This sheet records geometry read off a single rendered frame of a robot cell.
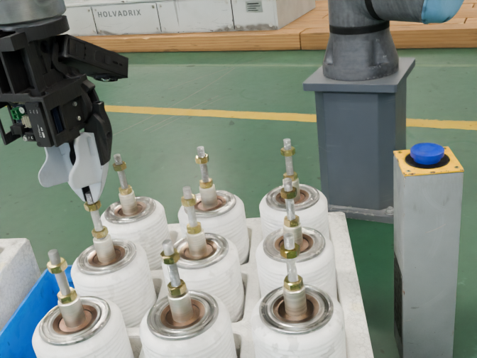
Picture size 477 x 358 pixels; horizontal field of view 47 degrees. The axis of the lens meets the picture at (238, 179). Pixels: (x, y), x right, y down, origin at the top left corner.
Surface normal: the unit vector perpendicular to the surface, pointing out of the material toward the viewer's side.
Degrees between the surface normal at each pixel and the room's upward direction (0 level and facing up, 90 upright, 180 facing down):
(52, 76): 90
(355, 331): 0
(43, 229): 0
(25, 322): 88
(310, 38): 90
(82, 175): 91
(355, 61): 73
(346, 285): 0
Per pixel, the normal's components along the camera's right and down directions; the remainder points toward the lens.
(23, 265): 0.98, -0.06
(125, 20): -0.44, 0.44
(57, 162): 0.89, 0.07
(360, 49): -0.15, 0.16
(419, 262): -0.07, 0.45
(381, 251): -0.13, -0.89
